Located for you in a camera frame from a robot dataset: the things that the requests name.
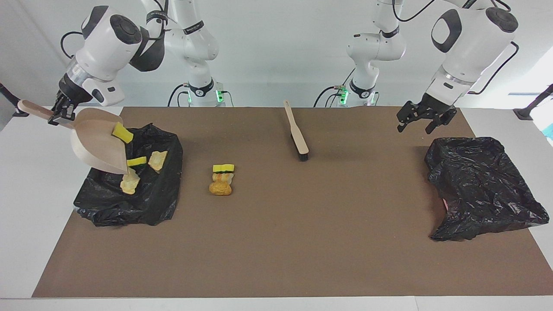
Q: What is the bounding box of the beige plastic dustpan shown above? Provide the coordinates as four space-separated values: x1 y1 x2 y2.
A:
17 99 129 175

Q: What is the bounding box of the brown table mat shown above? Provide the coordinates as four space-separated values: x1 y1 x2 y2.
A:
32 106 553 298

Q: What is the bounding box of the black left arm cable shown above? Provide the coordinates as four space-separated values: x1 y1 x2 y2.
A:
467 41 520 95

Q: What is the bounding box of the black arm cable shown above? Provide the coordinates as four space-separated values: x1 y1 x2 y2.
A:
467 41 520 95
60 29 88 59

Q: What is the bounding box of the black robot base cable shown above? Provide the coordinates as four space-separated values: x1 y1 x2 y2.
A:
313 86 346 108
168 83 191 107

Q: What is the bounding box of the black camera stand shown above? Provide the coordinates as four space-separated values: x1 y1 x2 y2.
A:
0 83 35 117
513 84 553 121

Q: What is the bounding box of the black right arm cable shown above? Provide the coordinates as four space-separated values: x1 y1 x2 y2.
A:
60 29 88 59

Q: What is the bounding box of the black bag lined bin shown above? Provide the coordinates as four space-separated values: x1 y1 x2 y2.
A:
424 136 550 241
73 123 184 227

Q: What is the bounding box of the beige hand brush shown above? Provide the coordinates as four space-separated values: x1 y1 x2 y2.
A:
283 100 310 162

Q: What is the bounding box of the brown round bread toy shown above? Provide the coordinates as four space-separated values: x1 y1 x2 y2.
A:
209 181 233 196

